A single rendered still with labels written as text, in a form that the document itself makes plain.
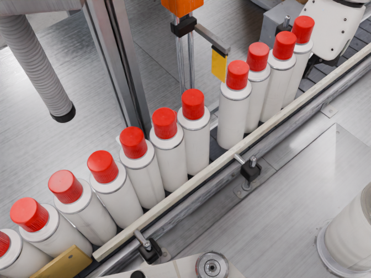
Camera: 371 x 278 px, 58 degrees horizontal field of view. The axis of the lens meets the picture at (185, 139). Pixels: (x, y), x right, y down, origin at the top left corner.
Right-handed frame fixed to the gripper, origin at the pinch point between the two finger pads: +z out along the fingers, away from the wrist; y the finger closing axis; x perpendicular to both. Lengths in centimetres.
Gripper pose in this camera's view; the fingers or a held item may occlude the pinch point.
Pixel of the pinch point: (302, 69)
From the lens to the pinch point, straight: 73.8
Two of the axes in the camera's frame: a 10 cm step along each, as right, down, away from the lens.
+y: 6.3, 6.4, -4.4
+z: -2.2, 6.9, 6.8
